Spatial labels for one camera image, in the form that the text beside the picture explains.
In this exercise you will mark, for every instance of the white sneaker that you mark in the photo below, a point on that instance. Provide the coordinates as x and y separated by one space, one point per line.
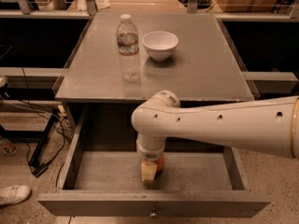
14 195

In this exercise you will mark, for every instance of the black table leg stand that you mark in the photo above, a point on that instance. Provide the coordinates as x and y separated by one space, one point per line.
39 168

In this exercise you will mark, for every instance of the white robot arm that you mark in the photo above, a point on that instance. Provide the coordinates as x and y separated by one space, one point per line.
266 126

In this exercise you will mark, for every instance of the orange fruit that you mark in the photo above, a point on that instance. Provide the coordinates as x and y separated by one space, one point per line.
160 164

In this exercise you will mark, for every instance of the white ceramic bowl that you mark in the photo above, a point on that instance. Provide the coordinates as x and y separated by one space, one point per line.
160 45

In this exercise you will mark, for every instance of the small metal drawer knob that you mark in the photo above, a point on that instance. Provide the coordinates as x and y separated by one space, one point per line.
153 213

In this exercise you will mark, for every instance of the clear plastic water bottle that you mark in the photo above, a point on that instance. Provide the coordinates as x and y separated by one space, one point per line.
127 41

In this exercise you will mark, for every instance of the open grey top drawer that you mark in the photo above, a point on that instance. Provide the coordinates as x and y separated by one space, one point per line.
198 180

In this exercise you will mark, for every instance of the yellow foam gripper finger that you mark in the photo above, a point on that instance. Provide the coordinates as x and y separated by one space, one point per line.
148 172

